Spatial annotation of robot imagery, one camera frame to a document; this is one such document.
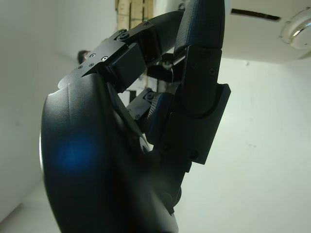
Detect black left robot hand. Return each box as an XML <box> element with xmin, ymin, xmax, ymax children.
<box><xmin>38</xmin><ymin>0</ymin><xmax>231</xmax><ymax>233</ymax></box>

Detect white two-slot toaster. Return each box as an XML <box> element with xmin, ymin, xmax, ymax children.
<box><xmin>222</xmin><ymin>0</ymin><xmax>311</xmax><ymax>64</ymax></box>

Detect person's dark legs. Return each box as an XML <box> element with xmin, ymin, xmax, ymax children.
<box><xmin>77</xmin><ymin>50</ymin><xmax>89</xmax><ymax>64</ymax></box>

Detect stacked wooden crates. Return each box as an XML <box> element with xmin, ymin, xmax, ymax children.
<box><xmin>114</xmin><ymin>0</ymin><xmax>154</xmax><ymax>49</ymax></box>

